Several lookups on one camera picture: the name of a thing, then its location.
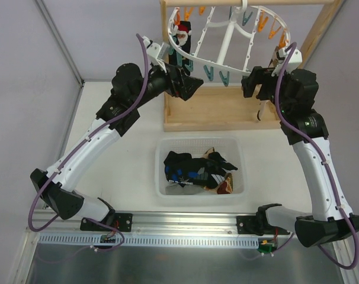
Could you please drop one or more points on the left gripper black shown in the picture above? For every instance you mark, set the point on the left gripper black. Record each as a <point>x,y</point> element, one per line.
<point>176,83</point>

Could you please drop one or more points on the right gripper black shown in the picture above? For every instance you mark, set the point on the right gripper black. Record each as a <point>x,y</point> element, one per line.
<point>262,83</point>

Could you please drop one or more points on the teal clothes peg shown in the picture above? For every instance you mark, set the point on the teal clothes peg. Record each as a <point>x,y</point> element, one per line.
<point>209,71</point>

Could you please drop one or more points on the brown cream striped sock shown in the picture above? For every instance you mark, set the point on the brown cream striped sock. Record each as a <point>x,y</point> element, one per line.
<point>261,111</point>

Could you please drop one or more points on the white round clip hanger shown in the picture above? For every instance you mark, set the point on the white round clip hanger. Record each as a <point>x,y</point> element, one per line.
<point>237,20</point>

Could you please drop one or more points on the black blue sport sock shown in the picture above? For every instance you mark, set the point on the black blue sport sock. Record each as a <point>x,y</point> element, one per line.
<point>183,169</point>

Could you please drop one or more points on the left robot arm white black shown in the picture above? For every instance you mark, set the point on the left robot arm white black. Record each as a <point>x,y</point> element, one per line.
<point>131,89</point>

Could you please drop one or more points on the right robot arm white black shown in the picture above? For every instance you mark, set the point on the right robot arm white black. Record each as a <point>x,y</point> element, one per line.
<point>331,218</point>

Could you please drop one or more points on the black santa sock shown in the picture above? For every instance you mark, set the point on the black santa sock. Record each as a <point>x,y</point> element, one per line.
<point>182,37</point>

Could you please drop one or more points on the white plastic basket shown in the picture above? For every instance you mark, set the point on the white plastic basket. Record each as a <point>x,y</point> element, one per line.
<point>229,148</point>

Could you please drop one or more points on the brown patterned sock in basket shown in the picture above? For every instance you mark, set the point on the brown patterned sock in basket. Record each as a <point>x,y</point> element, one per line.
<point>225,181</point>

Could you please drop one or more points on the green circuit board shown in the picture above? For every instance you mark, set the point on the green circuit board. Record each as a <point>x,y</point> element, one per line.
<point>267,247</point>

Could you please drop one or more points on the wooden hanging rack frame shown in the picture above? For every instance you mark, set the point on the wooden hanging rack frame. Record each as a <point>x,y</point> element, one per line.
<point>220,105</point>

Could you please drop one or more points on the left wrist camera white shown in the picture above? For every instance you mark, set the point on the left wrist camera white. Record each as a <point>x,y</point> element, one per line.
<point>156,52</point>

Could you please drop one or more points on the right black mount plate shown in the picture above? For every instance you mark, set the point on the right black mount plate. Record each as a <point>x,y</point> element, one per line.
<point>249,224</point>

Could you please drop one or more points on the black mount plate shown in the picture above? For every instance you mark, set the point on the black mount plate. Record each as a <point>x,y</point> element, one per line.
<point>249,224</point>
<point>121,221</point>

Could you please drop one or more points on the left black mount plate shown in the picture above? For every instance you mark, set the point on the left black mount plate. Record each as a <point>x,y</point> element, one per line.
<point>121,221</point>

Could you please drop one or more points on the white slotted cable duct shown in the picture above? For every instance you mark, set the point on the white slotted cable duct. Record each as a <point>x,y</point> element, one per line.
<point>132,240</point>

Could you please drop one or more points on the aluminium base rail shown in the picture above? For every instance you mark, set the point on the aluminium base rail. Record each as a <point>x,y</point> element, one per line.
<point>153,223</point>

